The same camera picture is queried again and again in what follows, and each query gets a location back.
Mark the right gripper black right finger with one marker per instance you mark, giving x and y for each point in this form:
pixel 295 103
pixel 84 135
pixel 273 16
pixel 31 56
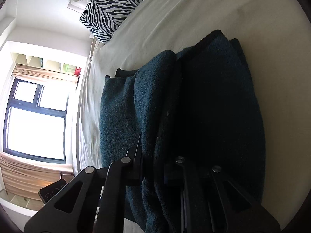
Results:
pixel 222 193

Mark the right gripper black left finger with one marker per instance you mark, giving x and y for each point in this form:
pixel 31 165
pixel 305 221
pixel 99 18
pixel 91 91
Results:
pixel 94 201

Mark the teal knit sweater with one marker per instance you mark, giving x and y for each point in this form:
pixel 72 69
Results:
pixel 200 101

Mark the dark framed window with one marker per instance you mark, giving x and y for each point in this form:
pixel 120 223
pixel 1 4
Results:
pixel 34 124

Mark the beige roller blind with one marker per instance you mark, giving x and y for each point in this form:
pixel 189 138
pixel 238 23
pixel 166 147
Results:
pixel 38 74

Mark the beige bed sheet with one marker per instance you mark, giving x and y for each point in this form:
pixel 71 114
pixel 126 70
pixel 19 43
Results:
pixel 275 38

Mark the zebra print pillow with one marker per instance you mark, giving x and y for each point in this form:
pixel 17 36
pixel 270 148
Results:
pixel 103 17

